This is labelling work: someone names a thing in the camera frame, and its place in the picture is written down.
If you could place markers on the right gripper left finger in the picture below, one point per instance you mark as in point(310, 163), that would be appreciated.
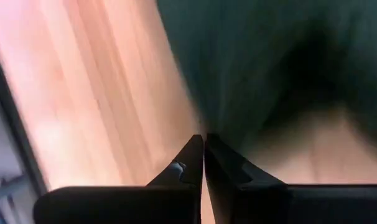
point(191, 168)

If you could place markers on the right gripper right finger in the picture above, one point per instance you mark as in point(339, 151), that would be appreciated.
point(232, 186)

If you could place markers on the dark green button shirt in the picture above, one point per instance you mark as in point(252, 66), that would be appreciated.
point(238, 62)

